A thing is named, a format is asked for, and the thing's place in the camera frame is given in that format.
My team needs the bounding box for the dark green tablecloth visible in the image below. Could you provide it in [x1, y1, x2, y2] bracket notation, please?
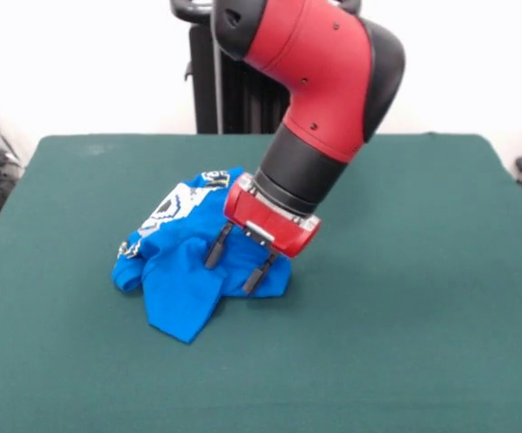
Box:
[0, 132, 522, 433]

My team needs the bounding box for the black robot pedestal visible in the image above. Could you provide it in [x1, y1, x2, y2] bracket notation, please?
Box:
[169, 0, 361, 135]

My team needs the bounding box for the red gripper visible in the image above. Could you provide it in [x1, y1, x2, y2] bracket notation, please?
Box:
[203, 172, 322, 295]

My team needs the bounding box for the blue printed t-shirt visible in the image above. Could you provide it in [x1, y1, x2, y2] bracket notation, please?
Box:
[110, 166, 294, 345]

